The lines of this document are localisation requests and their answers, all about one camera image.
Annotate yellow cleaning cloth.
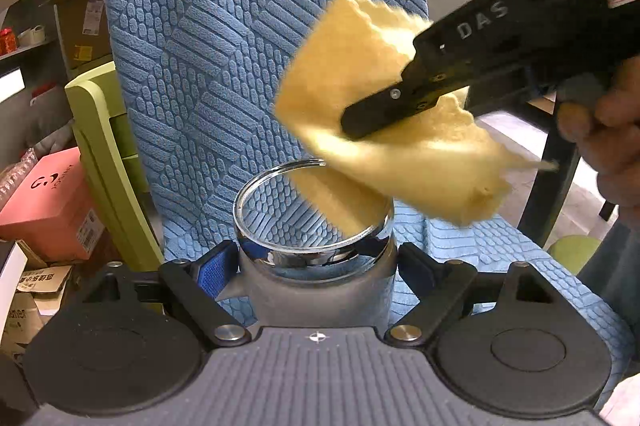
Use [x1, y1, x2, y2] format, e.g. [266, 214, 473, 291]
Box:
[273, 0, 552, 236]

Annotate silver metal container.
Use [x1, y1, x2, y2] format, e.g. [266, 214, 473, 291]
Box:
[232, 159, 397, 332]

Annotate person's right hand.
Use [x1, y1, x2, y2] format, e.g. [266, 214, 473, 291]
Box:
[556, 57, 640, 231]

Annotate green round stool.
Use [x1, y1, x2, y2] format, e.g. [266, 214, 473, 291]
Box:
[547, 235, 601, 275]

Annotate pink cardboard box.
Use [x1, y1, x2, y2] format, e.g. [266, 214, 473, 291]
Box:
[1, 147, 105, 263]

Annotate green chair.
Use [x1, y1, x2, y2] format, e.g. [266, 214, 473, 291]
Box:
[65, 62, 164, 271]

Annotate blue textured tablecloth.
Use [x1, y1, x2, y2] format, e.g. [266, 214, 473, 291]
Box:
[94, 0, 637, 407]

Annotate brown cardboard box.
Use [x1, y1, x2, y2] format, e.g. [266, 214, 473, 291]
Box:
[52, 0, 112, 70]

